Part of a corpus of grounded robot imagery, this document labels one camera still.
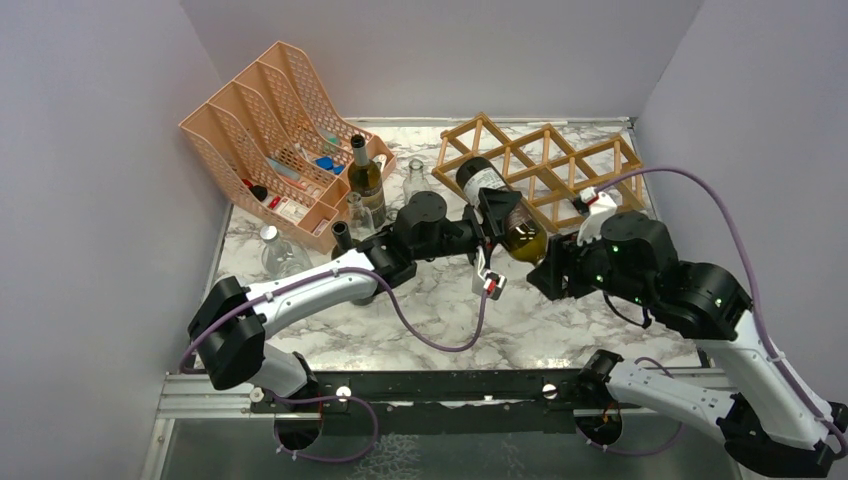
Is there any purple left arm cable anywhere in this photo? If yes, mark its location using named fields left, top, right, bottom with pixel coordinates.
left=178, top=266, right=492, bottom=376

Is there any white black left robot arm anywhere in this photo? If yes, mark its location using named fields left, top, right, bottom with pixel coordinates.
left=187, top=188, right=522, bottom=411

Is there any red white box in organizer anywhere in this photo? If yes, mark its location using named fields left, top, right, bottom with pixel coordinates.
left=267, top=196, right=309, bottom=224

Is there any round clear flask silver cap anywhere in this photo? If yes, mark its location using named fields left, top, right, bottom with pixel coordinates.
left=259, top=225, right=313, bottom=280

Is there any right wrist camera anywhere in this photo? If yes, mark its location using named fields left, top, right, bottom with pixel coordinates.
left=577, top=187, right=618, bottom=246

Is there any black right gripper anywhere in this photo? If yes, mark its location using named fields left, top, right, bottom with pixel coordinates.
left=527, top=220, right=653, bottom=307

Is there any tall clear glass bottle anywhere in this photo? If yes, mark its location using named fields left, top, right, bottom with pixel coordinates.
left=402, top=159, right=431, bottom=204

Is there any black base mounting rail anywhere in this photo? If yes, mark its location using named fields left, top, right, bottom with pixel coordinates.
left=250, top=368, right=605, bottom=436

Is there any green wine bottle gold label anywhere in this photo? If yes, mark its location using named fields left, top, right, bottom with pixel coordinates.
left=347, top=134, right=386, bottom=229

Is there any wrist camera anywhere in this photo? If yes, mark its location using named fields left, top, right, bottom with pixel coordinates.
left=471, top=246, right=507, bottom=301
left=577, top=187, right=618, bottom=246

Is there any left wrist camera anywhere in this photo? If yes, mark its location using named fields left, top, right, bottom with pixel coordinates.
left=471, top=246, right=507, bottom=301

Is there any small clear glass bottle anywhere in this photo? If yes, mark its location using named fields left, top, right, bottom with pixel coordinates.
left=346, top=192, right=375, bottom=240

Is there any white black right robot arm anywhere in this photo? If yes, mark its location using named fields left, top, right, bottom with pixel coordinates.
left=527, top=212, right=847, bottom=478

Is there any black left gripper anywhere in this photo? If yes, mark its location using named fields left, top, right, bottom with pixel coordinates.
left=414, top=189, right=522, bottom=270

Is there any wooden lattice wine rack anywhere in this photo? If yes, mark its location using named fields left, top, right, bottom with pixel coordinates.
left=431, top=113, right=643, bottom=233

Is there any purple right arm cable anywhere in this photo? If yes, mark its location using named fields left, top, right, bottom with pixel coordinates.
left=594, top=165, right=848, bottom=452

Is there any blue item in organizer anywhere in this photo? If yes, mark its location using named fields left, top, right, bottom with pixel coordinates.
left=314, top=156, right=345, bottom=175

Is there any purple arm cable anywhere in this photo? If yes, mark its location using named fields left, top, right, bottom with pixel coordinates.
left=178, top=266, right=492, bottom=376
left=594, top=165, right=848, bottom=452

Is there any peach plastic file organizer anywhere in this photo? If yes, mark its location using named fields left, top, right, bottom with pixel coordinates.
left=179, top=42, right=396, bottom=253

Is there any dark labelled wine bottle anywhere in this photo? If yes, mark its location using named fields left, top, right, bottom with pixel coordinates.
left=456, top=157, right=547, bottom=265

